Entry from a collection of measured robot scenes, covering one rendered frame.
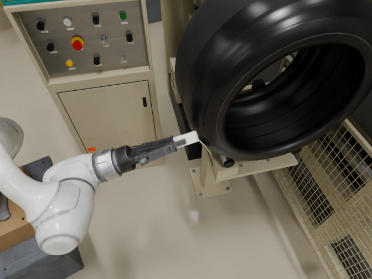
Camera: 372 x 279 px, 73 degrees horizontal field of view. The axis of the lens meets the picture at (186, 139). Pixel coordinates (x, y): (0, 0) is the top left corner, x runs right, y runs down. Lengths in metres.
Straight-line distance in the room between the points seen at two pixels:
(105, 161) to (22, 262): 0.65
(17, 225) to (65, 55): 0.78
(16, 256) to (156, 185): 1.03
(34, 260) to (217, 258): 1.03
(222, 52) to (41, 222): 0.54
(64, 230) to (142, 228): 1.26
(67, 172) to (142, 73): 0.81
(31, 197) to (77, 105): 0.96
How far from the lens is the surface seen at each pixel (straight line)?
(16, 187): 0.63
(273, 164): 1.14
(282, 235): 1.91
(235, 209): 1.89
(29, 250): 1.26
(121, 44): 1.36
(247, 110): 1.14
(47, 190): 0.64
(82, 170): 0.72
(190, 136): 0.71
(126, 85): 1.43
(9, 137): 1.18
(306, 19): 0.64
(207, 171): 1.72
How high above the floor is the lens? 1.70
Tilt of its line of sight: 51 degrees down
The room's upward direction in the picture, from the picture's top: straight up
